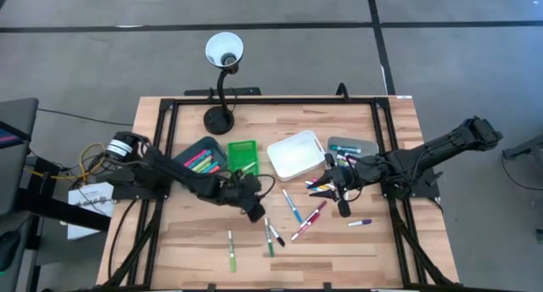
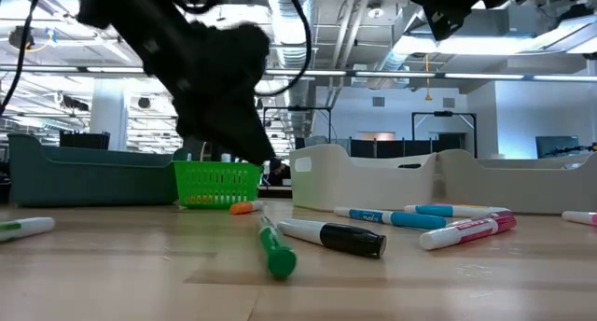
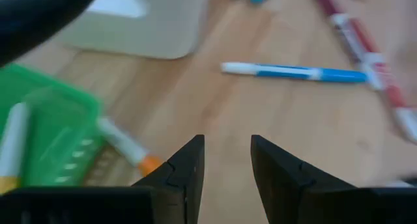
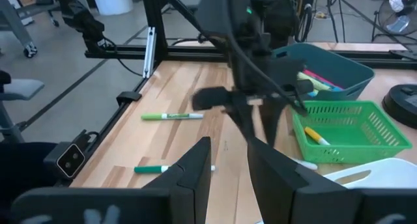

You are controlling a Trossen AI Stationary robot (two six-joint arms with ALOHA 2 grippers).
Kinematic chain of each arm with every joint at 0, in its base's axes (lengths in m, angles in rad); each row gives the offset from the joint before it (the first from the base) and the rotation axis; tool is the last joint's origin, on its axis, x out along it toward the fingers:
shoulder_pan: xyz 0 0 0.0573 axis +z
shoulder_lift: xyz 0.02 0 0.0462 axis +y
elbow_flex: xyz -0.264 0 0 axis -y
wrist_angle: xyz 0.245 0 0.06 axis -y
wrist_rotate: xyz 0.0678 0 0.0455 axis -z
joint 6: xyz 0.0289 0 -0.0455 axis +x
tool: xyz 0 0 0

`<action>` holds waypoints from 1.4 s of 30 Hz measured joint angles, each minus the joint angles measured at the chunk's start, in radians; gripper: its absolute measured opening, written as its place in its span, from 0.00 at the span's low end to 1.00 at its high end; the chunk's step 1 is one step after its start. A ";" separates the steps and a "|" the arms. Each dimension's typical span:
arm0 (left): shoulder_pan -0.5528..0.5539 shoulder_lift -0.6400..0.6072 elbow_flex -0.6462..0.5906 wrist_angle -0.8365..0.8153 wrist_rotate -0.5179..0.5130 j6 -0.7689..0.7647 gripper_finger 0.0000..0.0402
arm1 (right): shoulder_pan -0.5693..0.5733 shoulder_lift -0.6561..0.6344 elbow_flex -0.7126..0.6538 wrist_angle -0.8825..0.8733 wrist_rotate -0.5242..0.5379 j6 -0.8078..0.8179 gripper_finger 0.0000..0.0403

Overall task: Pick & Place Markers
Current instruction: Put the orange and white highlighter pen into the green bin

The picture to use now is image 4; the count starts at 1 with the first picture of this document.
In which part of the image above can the yellow thin marker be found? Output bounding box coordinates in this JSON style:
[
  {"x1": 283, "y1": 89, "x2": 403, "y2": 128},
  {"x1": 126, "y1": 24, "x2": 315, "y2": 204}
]
[{"x1": 304, "y1": 126, "x2": 331, "y2": 147}]

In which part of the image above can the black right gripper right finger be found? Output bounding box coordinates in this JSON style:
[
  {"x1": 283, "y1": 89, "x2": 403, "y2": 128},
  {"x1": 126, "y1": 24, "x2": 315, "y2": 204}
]
[{"x1": 246, "y1": 137, "x2": 417, "y2": 224}]

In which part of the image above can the green plastic mesh basket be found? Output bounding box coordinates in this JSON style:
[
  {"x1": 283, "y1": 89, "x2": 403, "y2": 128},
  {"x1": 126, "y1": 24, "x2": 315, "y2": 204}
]
[{"x1": 291, "y1": 99, "x2": 414, "y2": 165}]

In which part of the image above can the light green thin marker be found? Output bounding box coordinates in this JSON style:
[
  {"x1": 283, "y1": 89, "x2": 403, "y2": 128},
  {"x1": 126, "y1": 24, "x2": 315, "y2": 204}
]
[{"x1": 140, "y1": 112, "x2": 205, "y2": 122}]

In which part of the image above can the silver aluminium bar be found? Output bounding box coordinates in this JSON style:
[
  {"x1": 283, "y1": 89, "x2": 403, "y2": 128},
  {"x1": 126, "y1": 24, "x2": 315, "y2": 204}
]
[{"x1": 142, "y1": 25, "x2": 157, "y2": 79}]

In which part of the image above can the cyan highlighter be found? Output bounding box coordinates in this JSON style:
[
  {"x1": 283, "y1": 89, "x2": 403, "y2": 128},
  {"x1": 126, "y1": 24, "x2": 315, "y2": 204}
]
[{"x1": 308, "y1": 86, "x2": 343, "y2": 97}]

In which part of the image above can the grey wheeled cart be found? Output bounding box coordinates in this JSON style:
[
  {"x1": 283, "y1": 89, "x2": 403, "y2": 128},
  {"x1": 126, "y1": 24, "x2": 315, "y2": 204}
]
[{"x1": 0, "y1": 0, "x2": 61, "y2": 59}]

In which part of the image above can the pink highlighter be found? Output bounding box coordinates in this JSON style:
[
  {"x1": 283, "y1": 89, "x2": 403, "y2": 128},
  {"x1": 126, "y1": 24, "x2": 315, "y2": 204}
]
[{"x1": 302, "y1": 69, "x2": 345, "y2": 90}]

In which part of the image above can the black frame clamp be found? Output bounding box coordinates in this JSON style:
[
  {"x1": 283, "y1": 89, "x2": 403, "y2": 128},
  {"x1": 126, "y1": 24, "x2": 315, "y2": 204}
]
[{"x1": 116, "y1": 91, "x2": 143, "y2": 107}]

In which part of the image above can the white cylindrical bin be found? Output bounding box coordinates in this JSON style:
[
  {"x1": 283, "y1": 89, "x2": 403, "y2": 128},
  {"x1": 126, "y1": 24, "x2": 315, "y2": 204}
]
[{"x1": 90, "y1": 0, "x2": 135, "y2": 16}]

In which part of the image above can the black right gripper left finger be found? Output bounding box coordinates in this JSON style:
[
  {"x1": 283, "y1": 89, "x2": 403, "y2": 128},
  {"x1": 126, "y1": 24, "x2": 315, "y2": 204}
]
[{"x1": 10, "y1": 135, "x2": 212, "y2": 224}]

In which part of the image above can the black table-level camera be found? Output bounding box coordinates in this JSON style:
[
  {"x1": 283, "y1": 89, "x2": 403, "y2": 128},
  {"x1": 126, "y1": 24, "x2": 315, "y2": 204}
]
[{"x1": 43, "y1": 141, "x2": 87, "y2": 180}]

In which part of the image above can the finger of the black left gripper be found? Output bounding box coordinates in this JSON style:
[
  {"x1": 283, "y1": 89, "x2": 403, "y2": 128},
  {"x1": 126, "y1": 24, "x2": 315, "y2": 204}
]
[
  {"x1": 258, "y1": 98, "x2": 288, "y2": 147},
  {"x1": 223, "y1": 101, "x2": 259, "y2": 144}
]

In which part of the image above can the white plastic bin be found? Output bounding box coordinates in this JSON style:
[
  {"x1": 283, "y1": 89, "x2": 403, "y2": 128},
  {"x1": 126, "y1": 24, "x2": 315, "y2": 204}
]
[{"x1": 321, "y1": 157, "x2": 417, "y2": 189}]

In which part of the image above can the dark teal plastic bin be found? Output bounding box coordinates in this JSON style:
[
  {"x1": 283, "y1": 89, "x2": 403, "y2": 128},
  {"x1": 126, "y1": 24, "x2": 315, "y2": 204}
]
[{"x1": 272, "y1": 42, "x2": 375, "y2": 102}]

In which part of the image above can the yellow-green highlighter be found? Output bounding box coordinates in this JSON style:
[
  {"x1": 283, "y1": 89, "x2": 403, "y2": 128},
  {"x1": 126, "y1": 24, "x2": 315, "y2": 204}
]
[{"x1": 296, "y1": 72, "x2": 330, "y2": 92}]

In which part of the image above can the grey padded chair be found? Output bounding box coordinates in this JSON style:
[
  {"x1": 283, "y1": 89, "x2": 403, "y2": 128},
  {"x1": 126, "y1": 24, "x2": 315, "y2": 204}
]
[{"x1": 0, "y1": 70, "x2": 46, "y2": 144}]

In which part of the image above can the black floor fan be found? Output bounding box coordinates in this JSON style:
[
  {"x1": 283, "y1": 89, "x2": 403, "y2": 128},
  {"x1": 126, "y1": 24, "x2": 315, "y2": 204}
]
[{"x1": 377, "y1": 0, "x2": 417, "y2": 36}]

